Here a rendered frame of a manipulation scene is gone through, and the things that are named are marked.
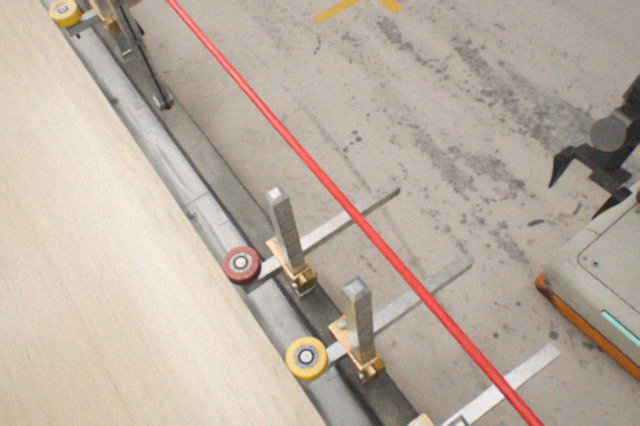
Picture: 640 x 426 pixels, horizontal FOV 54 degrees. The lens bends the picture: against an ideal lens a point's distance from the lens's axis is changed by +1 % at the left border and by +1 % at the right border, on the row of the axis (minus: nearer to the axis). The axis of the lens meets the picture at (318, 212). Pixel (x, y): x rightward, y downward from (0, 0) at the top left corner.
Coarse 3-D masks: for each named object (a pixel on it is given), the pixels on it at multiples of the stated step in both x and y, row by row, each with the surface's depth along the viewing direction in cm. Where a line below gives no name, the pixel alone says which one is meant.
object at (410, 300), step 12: (456, 264) 134; (468, 264) 134; (432, 276) 133; (444, 276) 133; (456, 276) 134; (432, 288) 132; (396, 300) 131; (408, 300) 131; (420, 300) 131; (384, 312) 130; (396, 312) 130; (408, 312) 132; (384, 324) 129; (336, 348) 127; (336, 360) 127; (324, 372) 127
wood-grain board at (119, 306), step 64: (0, 0) 182; (0, 64) 169; (64, 64) 166; (0, 128) 157; (64, 128) 155; (0, 192) 147; (64, 192) 145; (128, 192) 143; (0, 256) 138; (64, 256) 136; (128, 256) 134; (192, 256) 133; (0, 320) 130; (64, 320) 128; (128, 320) 127; (192, 320) 125; (0, 384) 122; (64, 384) 121; (128, 384) 120; (192, 384) 119; (256, 384) 117
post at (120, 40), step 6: (96, 0) 175; (102, 0) 176; (96, 6) 179; (102, 6) 177; (108, 6) 178; (102, 12) 178; (108, 12) 180; (114, 36) 186; (120, 36) 187; (120, 42) 189; (126, 42) 190; (120, 48) 190; (126, 48) 192
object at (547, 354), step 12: (540, 348) 123; (552, 348) 122; (528, 360) 122; (540, 360) 121; (552, 360) 122; (516, 372) 121; (528, 372) 121; (516, 384) 120; (480, 396) 119; (492, 396) 119; (504, 396) 119; (468, 408) 118; (480, 408) 118; (468, 420) 117
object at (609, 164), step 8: (584, 144) 117; (576, 152) 113; (584, 152) 114; (592, 152) 112; (600, 152) 110; (608, 152) 109; (616, 152) 109; (624, 152) 108; (584, 160) 112; (592, 160) 112; (600, 160) 111; (608, 160) 110; (616, 160) 110; (624, 160) 110; (592, 168) 112; (600, 168) 111; (608, 168) 111; (616, 168) 111; (608, 176) 110; (616, 176) 111; (624, 176) 112; (616, 184) 109
